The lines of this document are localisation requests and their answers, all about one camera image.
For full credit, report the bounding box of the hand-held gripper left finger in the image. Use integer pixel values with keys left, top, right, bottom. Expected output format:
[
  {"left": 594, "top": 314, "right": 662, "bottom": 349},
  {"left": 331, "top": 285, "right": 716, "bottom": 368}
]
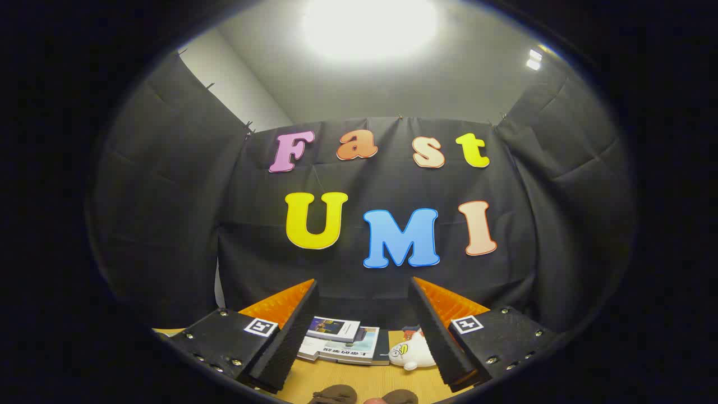
[{"left": 167, "top": 278, "right": 320, "bottom": 394}]

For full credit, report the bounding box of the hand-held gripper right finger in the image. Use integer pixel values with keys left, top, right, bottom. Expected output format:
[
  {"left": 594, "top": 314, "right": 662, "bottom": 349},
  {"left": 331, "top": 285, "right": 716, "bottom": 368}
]
[{"left": 407, "top": 276, "right": 559, "bottom": 393}]

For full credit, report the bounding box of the white cover book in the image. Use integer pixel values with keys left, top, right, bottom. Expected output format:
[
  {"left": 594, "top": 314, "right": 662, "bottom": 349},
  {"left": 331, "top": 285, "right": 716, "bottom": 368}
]
[{"left": 297, "top": 337, "right": 337, "bottom": 362}]

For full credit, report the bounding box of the white plush toy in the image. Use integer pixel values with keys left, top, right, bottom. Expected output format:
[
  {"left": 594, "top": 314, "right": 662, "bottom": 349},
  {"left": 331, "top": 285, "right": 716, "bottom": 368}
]
[{"left": 388, "top": 331, "right": 437, "bottom": 371}]

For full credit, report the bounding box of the dark blue cover book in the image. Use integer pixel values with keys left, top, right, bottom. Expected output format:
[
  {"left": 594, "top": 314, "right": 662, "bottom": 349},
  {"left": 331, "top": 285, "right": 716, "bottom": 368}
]
[{"left": 307, "top": 316, "right": 361, "bottom": 343}]

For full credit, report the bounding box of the black cover book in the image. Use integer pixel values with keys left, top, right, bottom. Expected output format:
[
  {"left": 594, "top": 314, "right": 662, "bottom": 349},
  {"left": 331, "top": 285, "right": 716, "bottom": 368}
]
[{"left": 372, "top": 329, "right": 391, "bottom": 366}]

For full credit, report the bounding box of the light blue cover book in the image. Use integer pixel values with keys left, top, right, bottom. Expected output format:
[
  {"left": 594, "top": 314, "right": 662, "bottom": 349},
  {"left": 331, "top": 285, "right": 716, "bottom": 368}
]
[{"left": 321, "top": 325, "right": 380, "bottom": 364}]

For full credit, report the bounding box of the bright ceiling light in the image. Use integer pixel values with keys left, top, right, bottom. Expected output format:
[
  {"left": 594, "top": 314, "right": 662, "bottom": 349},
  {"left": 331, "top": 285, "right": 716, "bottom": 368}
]
[{"left": 302, "top": 0, "right": 439, "bottom": 61}]

